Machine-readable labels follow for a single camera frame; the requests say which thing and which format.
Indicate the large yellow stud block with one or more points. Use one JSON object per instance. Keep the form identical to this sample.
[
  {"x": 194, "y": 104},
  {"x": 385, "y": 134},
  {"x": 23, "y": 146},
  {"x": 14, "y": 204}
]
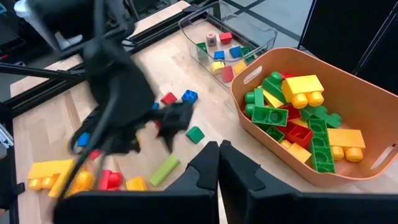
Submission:
[{"x": 49, "y": 169}]

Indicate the small blue block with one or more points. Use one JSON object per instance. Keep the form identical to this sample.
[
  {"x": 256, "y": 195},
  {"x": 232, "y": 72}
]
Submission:
[
  {"x": 155, "y": 105},
  {"x": 235, "y": 52},
  {"x": 83, "y": 139},
  {"x": 219, "y": 55}
]

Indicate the small green brick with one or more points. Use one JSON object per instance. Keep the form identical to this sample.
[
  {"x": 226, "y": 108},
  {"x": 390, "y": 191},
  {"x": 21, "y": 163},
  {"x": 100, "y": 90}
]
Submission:
[
  {"x": 202, "y": 47},
  {"x": 248, "y": 53}
]

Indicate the small wooden cube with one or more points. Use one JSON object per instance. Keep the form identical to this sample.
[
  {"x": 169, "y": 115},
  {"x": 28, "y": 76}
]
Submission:
[{"x": 211, "y": 39}]

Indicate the clear plastic bin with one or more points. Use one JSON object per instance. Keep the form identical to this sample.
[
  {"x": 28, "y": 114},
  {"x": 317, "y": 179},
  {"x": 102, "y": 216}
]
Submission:
[{"x": 189, "y": 23}]

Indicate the small green block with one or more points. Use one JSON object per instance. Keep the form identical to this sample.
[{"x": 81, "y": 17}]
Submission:
[{"x": 195, "y": 134}]

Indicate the black partition screen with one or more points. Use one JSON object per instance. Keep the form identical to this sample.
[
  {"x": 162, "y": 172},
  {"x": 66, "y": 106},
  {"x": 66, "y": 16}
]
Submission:
[{"x": 342, "y": 28}]

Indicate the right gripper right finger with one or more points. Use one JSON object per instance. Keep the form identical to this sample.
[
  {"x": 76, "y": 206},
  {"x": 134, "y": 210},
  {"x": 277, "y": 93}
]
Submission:
[{"x": 280, "y": 208}]

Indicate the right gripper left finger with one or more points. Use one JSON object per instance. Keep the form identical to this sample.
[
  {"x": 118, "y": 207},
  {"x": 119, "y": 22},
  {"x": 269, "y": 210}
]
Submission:
[{"x": 155, "y": 208}]

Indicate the light green bar block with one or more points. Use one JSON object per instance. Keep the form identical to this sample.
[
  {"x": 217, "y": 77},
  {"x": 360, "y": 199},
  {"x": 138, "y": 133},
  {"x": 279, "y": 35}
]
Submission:
[{"x": 164, "y": 170}]

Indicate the large red block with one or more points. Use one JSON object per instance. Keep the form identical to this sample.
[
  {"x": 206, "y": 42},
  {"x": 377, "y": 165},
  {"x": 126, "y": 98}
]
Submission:
[{"x": 297, "y": 135}]

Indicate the thin yellow bar block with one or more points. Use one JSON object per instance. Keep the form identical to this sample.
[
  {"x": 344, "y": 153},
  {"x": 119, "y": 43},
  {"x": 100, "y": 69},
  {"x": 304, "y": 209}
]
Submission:
[{"x": 273, "y": 99}]

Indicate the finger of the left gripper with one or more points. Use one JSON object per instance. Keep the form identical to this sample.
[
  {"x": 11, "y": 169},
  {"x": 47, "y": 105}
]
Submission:
[
  {"x": 168, "y": 138},
  {"x": 177, "y": 115}
]

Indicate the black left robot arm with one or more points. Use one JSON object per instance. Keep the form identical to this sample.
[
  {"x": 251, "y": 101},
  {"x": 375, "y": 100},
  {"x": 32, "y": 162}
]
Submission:
[{"x": 62, "y": 15}]

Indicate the red stud block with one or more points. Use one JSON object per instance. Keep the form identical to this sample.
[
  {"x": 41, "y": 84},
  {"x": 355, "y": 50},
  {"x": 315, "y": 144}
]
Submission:
[
  {"x": 293, "y": 112},
  {"x": 287, "y": 75}
]

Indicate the long green stud block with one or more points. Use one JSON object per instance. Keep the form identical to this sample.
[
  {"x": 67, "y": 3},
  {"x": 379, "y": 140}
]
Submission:
[
  {"x": 321, "y": 115},
  {"x": 321, "y": 146}
]

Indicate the flat red block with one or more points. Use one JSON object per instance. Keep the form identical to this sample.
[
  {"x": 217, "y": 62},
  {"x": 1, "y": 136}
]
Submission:
[{"x": 110, "y": 180}]

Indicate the orange plastic bin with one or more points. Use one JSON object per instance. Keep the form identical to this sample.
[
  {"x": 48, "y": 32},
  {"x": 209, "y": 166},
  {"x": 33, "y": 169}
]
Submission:
[{"x": 357, "y": 93}]

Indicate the small yellow block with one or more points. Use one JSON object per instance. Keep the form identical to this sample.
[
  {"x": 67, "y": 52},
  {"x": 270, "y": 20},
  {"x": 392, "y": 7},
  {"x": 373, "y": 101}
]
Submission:
[
  {"x": 240, "y": 67},
  {"x": 217, "y": 67}
]

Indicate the small blue stud brick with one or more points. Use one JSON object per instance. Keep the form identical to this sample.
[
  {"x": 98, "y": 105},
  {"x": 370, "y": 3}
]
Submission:
[{"x": 189, "y": 96}]

